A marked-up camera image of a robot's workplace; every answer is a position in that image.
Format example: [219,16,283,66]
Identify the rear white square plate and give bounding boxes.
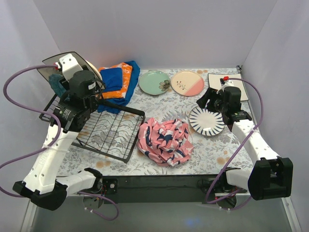
[42,51,88,66]

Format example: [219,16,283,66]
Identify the blue and orange cloth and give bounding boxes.
[99,60,140,106]

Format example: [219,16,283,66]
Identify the floral table mat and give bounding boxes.
[45,68,271,175]

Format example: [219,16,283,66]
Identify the blue striped white plate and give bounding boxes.
[189,106,225,136]

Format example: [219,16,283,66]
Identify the teal round plate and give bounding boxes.
[48,74,67,97]

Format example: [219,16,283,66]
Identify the white square black-rimmed plate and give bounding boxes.
[208,74,249,101]

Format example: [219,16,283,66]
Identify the cream round plate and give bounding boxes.
[86,61,102,79]

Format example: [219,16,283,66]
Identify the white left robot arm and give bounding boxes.
[13,70,103,211]

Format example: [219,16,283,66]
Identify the aluminium frame rail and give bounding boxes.
[21,193,301,232]

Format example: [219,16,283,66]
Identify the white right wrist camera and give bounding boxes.
[217,76,234,93]

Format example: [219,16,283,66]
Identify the pink navy patterned shorts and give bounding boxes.
[137,117,194,167]

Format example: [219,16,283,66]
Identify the black wire dish rack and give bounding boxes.
[40,95,145,163]

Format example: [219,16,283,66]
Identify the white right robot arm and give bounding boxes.
[197,87,293,201]

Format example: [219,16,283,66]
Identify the cream and pink plate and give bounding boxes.
[170,71,205,97]

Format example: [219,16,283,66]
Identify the mint green flower plate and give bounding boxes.
[139,70,170,96]

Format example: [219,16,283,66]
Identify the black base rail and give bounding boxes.
[96,175,242,205]

